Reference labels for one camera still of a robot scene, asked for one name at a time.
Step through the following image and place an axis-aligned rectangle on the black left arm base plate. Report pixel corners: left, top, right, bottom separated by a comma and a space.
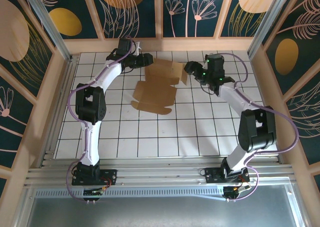
71, 168, 118, 187

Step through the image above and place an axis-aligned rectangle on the perforated grey cable duct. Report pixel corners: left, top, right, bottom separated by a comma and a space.
34, 188, 226, 201

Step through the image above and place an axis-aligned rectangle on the aluminium corner post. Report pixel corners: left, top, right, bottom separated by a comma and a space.
20, 0, 73, 63
246, 0, 294, 60

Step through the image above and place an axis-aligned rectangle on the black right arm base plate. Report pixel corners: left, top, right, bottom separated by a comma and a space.
204, 166, 251, 184

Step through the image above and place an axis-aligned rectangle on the brown cardboard box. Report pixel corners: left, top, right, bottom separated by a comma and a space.
130, 57, 190, 116

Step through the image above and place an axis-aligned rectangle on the grey sheet metal tray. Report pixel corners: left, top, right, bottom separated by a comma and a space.
12, 183, 308, 227

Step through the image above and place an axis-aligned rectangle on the aluminium extrusion table frame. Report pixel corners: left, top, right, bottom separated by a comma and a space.
23, 52, 297, 188

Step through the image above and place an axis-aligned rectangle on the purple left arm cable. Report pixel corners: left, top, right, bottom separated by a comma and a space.
65, 35, 135, 203

